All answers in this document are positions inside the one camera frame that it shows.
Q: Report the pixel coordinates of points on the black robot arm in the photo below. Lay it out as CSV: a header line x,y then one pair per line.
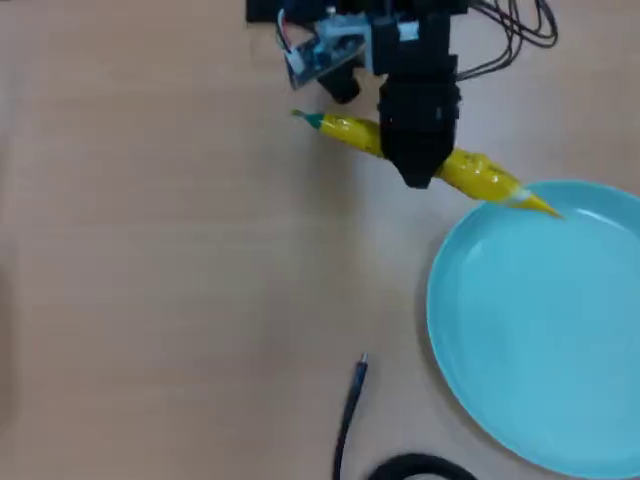
x,y
400,6

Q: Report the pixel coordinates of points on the yellow coffee stick packet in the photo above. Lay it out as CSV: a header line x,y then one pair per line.
x,y
350,130

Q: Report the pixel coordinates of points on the white camera mounting bracket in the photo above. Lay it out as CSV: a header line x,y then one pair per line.
x,y
340,25

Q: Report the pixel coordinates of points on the light blue plate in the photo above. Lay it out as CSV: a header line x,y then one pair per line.
x,y
540,325

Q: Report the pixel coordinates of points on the wrist camera circuit board module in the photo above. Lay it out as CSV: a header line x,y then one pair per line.
x,y
312,57

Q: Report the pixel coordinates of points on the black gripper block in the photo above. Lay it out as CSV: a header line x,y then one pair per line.
x,y
420,95

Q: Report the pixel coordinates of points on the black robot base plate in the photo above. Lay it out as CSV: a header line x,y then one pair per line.
x,y
260,10

